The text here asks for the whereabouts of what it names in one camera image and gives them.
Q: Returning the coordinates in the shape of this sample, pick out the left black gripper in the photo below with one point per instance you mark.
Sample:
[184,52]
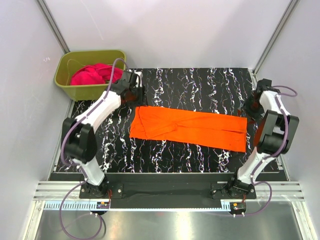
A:
[142,100]

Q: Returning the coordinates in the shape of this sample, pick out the olive green plastic bin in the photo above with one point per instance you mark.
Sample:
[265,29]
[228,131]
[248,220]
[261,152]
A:
[71,62]

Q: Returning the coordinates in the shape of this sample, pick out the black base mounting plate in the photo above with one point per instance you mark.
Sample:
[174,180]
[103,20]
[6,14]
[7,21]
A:
[191,192]

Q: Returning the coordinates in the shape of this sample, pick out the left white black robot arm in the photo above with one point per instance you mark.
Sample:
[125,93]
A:
[78,140]

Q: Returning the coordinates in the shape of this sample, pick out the orange connector box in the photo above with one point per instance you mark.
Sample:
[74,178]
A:
[239,206]
[103,205]

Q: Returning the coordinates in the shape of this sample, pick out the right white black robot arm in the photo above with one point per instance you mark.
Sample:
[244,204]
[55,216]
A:
[274,136]

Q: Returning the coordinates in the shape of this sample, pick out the right orange connector box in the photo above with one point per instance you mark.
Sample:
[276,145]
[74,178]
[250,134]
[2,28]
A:
[239,206]

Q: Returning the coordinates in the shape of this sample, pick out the left orange connector box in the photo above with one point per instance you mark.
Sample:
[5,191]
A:
[103,205]

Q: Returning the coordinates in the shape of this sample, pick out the aluminium frame rail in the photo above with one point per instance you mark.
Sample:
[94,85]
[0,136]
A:
[56,196]

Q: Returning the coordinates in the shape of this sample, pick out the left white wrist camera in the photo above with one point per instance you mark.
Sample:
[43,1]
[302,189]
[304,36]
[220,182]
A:
[139,76]

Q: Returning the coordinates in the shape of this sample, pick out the magenta pink t shirt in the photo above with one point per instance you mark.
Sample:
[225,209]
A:
[96,74]

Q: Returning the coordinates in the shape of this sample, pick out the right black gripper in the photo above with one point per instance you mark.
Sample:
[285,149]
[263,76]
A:
[247,112]

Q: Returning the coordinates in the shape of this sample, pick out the orange t shirt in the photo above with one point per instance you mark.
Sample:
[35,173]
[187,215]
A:
[212,130]

